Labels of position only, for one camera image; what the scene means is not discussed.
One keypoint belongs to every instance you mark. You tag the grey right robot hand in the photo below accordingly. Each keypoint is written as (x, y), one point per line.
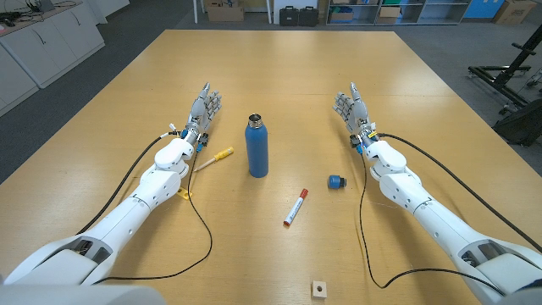
(359, 111)

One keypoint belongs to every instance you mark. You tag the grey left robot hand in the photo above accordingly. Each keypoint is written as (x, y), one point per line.
(198, 109)

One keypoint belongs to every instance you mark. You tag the blue bottle cap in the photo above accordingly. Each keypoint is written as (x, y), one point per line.
(334, 182)

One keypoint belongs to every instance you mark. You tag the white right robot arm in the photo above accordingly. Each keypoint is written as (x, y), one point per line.
(406, 190)

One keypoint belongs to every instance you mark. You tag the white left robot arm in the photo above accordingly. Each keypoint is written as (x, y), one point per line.
(156, 186)

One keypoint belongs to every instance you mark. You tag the blue metal water bottle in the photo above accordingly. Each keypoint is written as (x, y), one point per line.
(256, 148)

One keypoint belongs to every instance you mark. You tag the white marker pen red cap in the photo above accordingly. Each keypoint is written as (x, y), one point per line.
(294, 209)

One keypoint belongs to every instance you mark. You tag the small yellow block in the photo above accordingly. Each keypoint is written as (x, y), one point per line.
(185, 194)

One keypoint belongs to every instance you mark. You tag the large cardboard box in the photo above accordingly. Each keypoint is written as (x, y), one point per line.
(225, 12)

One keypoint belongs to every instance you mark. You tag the cardboard box in shelf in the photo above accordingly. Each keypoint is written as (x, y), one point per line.
(388, 14)

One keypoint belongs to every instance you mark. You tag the black equipment case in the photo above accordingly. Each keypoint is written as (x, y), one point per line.
(289, 17)
(308, 17)

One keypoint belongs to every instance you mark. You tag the grey shelf unit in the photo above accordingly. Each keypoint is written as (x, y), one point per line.
(432, 12)

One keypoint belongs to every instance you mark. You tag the black wheeled stand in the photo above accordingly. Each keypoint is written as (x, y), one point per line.
(504, 78)

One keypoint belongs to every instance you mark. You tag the white cabinet row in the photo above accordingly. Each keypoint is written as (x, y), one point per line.
(51, 42)

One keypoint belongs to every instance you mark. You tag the black bulky base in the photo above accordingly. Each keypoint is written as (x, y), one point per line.
(523, 125)

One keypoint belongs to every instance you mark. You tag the small wooden block with hole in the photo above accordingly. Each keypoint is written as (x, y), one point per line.
(318, 290)

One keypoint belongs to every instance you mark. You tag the printed cardboard box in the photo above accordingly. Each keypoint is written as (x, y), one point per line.
(514, 12)

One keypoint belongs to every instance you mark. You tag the blue wall panel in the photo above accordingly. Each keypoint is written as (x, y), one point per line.
(478, 8)

